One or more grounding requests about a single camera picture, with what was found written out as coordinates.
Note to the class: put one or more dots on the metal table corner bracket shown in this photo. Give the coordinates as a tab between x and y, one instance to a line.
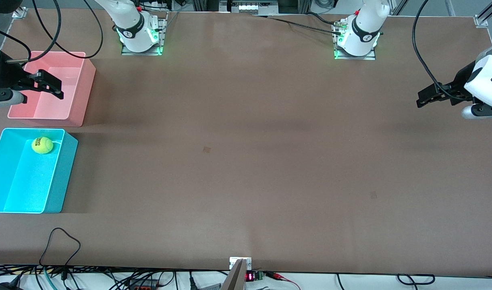
482	21
19	13

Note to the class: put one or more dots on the aluminium frame with lights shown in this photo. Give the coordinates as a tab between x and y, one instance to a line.
250	6

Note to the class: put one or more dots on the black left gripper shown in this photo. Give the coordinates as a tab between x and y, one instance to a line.
462	80

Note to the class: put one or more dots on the yellow tennis ball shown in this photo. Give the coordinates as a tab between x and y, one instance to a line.
42	145

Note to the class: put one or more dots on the pink plastic bin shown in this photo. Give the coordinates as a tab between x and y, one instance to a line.
74	96

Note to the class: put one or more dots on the red digit display module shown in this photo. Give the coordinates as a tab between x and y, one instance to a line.
254	276

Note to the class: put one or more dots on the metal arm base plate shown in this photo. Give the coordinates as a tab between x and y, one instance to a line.
337	54
162	38

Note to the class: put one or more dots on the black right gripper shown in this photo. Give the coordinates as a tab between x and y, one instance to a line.
9	75

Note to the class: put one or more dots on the grey metal bar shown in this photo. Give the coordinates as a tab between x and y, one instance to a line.
235	278

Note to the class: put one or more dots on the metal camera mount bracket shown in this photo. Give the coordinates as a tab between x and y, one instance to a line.
234	262

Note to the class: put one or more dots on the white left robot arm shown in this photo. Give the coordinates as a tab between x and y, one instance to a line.
364	28

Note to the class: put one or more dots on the blue plastic bin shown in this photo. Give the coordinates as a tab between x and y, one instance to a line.
32	181

